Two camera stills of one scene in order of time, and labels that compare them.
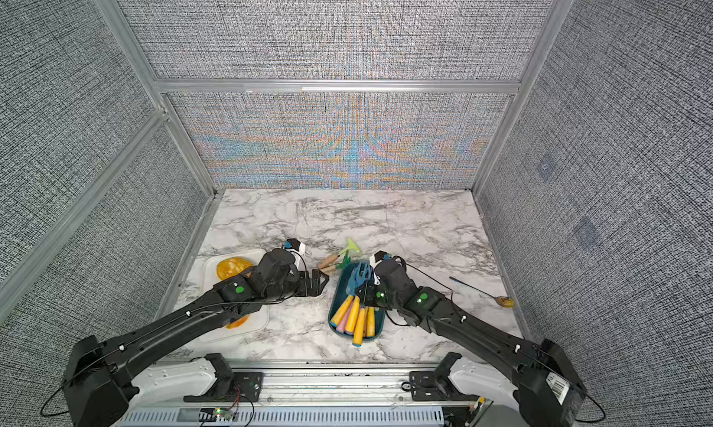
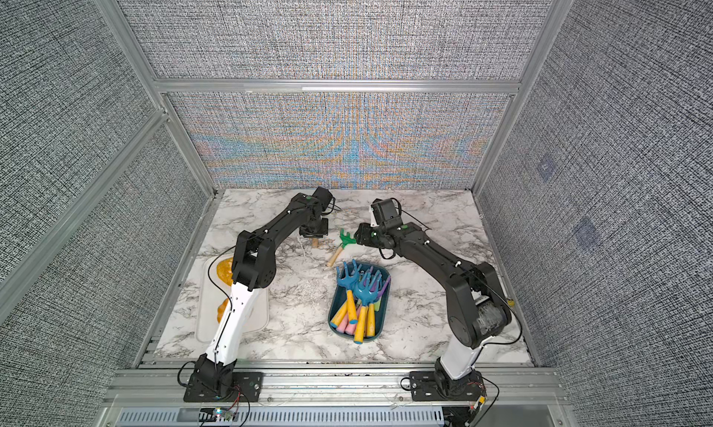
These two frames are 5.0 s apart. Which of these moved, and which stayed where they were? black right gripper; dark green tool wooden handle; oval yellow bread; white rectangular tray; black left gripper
Moved: black left gripper; black right gripper; dark green tool wooden handle
Stayed: oval yellow bread; white rectangular tray
